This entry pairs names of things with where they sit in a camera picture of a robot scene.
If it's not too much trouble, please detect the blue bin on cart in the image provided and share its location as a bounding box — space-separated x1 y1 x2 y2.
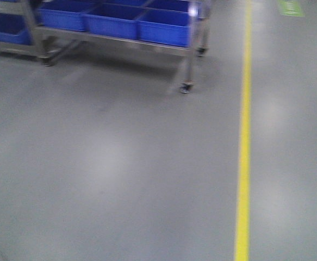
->
82 4 144 40
138 9 190 47
38 1 99 32

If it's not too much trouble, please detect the yellow floor tape line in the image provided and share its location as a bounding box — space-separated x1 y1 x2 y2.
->
233 1 252 260

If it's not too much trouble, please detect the steel cart with wheels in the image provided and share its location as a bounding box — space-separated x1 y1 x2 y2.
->
0 1 209 94

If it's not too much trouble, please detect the blue bin under table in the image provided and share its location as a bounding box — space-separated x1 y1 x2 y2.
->
0 14 32 45

